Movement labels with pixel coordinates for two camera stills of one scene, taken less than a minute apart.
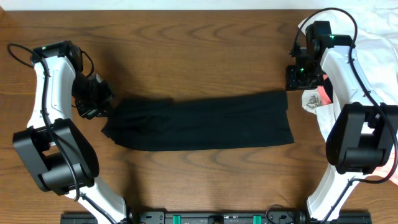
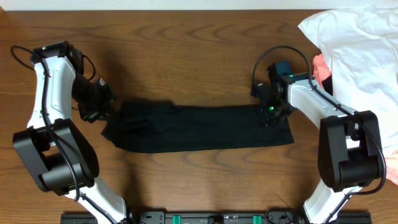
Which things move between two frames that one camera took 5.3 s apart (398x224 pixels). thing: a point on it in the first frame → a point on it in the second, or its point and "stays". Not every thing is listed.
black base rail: (216, 217) stays
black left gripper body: (91, 101) stays
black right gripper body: (307, 76) → (273, 112)
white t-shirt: (374, 33) stays
